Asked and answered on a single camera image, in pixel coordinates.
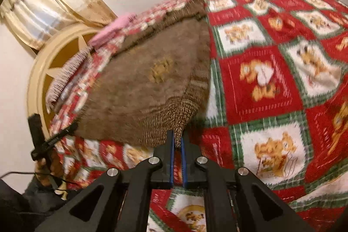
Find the brown knitted sweater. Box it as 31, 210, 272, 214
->
75, 0, 211, 147

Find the striped pillow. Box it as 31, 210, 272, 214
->
45, 45, 94, 112

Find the cream wooden headboard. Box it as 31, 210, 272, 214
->
27, 23, 99, 138

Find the red patchwork bear bedspread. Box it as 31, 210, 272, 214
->
49, 0, 347, 231

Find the beige patterned curtain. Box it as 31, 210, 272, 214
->
1, 0, 116, 51

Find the folded pink blanket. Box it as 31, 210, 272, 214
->
88, 13, 136, 49

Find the black cable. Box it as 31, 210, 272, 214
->
0, 170, 72, 186

